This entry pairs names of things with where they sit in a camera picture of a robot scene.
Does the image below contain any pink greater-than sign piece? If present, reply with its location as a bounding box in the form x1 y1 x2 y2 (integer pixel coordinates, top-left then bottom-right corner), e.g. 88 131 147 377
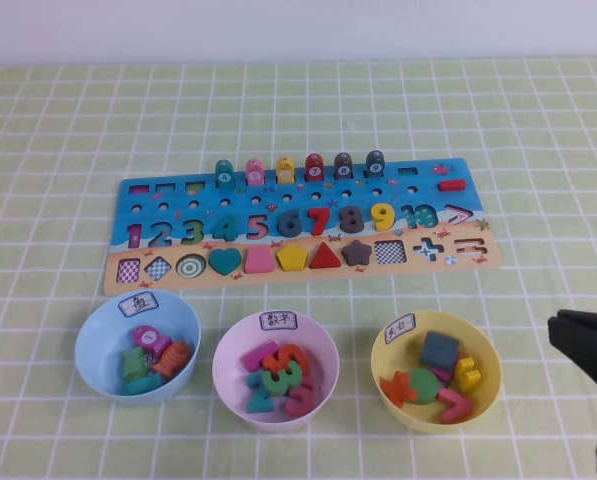
437 386 476 426

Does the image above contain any dark purple fish numbered eight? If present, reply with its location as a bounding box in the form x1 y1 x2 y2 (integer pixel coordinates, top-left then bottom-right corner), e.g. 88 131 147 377
332 151 356 182

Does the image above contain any green wooden fish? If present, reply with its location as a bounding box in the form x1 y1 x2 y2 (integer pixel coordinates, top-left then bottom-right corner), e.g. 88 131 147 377
120 345 146 386

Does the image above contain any yellow equals sign piece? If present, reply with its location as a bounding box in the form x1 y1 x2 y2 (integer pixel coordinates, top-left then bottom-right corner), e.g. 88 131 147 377
451 355 479 394

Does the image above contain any pink fish numbered five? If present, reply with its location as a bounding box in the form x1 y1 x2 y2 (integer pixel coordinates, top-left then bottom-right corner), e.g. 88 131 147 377
244 157 267 188

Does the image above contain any red number seven piece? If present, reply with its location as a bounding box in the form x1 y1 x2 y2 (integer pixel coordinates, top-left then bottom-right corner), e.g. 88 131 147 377
304 206 334 238

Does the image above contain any pink fish numbered one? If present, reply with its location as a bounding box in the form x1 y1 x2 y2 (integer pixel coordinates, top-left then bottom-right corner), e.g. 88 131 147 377
131 324 174 359

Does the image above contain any blue square wooden piece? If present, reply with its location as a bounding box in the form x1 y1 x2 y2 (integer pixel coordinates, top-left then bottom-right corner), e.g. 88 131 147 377
419 330 461 372

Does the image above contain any yellow pentagon piece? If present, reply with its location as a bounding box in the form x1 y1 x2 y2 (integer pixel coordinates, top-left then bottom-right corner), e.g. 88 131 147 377
275 243 310 272

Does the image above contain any green circle piece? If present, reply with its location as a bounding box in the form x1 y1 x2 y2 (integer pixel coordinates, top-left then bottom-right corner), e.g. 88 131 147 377
406 367 442 406

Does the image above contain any teal wooden fish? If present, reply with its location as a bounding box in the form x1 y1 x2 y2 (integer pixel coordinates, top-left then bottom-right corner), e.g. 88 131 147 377
122 373 167 397

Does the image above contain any red fish numbered seven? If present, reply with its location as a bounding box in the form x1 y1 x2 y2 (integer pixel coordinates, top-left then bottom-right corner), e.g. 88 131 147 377
303 152 327 183

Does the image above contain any magenta number one piece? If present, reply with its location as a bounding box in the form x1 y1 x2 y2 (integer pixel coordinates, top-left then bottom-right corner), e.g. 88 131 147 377
240 340 280 373

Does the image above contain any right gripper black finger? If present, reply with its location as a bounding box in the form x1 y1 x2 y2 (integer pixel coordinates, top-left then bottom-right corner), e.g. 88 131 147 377
547 318 597 402
555 308 597 334

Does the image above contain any dark purple star piece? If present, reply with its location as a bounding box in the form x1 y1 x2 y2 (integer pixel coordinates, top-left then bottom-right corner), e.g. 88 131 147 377
340 238 372 268

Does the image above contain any teal number two piece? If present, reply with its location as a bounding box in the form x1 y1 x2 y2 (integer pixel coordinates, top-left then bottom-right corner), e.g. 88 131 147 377
244 371 280 415

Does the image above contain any pink plastic bowl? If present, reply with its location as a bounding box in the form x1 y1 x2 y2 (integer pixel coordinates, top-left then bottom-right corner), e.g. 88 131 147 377
211 309 341 427

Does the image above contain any dark grey fish numbered nine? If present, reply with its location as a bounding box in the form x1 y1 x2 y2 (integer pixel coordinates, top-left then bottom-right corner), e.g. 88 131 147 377
363 149 387 180

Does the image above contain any pink-red number piece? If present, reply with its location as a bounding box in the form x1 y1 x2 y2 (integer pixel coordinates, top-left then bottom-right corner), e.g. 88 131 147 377
283 376 316 419

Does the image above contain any light blue plastic bowl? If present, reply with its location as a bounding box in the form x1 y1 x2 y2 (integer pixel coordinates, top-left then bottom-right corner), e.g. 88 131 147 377
73 288 203 408

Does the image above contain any green number three piece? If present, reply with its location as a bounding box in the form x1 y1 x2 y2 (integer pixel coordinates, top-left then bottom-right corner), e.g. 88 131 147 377
262 356 307 398

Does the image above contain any yellow number nine piece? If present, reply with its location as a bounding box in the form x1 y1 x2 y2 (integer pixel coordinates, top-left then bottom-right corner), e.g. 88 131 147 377
369 201 397 233

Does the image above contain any yellow plastic bowl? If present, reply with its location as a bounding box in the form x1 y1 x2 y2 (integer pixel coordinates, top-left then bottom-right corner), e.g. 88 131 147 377
370 309 503 436

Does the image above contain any red triangle piece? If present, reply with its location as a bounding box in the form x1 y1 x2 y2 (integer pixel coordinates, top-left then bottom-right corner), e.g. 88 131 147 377
307 240 343 270

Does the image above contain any teal fish numbered four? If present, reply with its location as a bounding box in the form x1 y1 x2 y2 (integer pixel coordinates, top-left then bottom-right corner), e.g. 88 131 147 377
214 159 237 189

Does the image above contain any teal heart piece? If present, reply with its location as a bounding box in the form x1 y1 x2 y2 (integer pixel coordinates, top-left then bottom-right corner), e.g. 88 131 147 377
207 246 243 277

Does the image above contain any orange wooden fish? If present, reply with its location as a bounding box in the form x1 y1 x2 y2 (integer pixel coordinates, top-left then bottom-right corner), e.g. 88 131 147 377
151 340 192 379

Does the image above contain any orange cross sign piece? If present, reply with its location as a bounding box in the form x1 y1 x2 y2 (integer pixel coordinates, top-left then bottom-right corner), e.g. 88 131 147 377
378 369 420 409

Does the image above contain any teal number four piece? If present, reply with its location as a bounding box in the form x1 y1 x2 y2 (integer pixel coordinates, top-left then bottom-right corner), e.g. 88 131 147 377
211 213 240 243

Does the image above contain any green checked tablecloth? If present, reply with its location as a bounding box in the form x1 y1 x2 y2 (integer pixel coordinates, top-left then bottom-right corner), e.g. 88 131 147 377
0 56 597 480

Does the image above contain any yellow fish numbered six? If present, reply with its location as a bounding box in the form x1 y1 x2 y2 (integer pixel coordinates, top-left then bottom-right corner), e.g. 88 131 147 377
274 156 298 186

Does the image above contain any orange number piece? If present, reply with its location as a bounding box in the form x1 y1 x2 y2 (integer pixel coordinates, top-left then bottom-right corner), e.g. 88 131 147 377
262 343 311 377

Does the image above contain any pink trapezoid piece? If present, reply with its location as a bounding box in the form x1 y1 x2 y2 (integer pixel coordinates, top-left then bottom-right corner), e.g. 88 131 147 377
243 246 276 275

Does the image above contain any dark blue number six piece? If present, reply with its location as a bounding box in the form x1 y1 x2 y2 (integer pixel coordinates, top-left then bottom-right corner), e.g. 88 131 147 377
276 208 304 241

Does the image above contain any pink number five piece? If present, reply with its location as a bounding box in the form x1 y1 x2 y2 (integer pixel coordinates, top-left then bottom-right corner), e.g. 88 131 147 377
244 213 271 242

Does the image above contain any dark purple number eight piece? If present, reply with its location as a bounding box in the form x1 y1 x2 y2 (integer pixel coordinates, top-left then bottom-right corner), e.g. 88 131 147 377
338 205 365 236

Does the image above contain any wooden number puzzle board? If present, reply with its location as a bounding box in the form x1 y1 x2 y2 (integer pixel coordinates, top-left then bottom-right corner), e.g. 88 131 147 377
100 157 503 297

